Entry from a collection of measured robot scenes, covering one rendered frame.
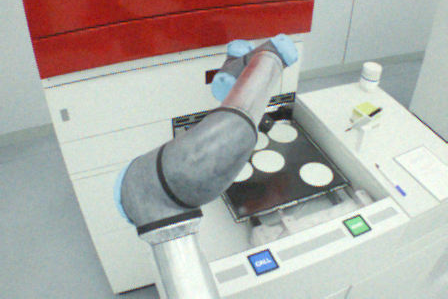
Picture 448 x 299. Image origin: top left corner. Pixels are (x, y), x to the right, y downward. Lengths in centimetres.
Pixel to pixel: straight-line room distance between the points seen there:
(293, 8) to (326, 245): 67
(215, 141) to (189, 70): 64
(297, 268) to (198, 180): 41
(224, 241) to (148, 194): 52
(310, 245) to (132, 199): 46
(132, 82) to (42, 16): 34
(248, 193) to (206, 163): 56
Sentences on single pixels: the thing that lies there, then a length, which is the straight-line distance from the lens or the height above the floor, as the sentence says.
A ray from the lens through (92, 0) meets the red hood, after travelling 100.
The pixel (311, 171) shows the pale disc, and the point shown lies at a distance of 121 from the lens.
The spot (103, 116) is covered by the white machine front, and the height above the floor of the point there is 104.
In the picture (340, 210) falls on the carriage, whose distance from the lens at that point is 114.
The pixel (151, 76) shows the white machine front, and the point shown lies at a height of 114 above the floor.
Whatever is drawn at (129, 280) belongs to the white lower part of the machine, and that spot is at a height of 16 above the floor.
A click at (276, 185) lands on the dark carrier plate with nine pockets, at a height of 90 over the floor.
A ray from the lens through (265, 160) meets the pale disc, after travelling 122.
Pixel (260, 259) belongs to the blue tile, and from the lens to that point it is 90.
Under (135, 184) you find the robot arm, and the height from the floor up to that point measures 126.
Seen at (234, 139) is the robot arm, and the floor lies 134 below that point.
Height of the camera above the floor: 171
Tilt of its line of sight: 38 degrees down
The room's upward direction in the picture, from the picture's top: 2 degrees clockwise
